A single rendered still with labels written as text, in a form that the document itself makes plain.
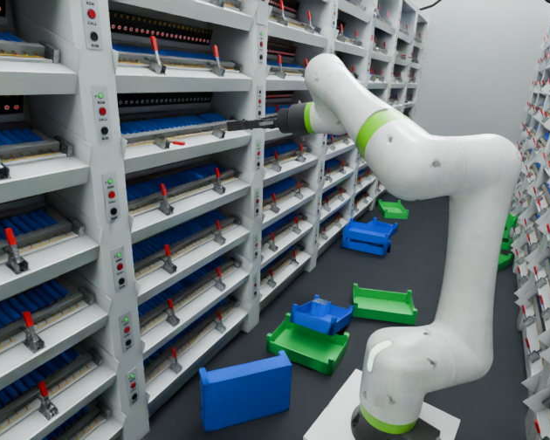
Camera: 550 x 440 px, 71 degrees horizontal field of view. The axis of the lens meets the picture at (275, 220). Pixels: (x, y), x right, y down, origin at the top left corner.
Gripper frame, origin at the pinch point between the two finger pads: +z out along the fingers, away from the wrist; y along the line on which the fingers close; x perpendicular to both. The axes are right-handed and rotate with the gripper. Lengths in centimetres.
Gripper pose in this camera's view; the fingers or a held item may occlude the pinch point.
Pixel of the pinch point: (237, 125)
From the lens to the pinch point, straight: 131.1
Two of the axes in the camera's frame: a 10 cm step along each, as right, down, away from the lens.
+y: 4.8, -2.9, 8.3
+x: -1.1, -9.6, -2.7
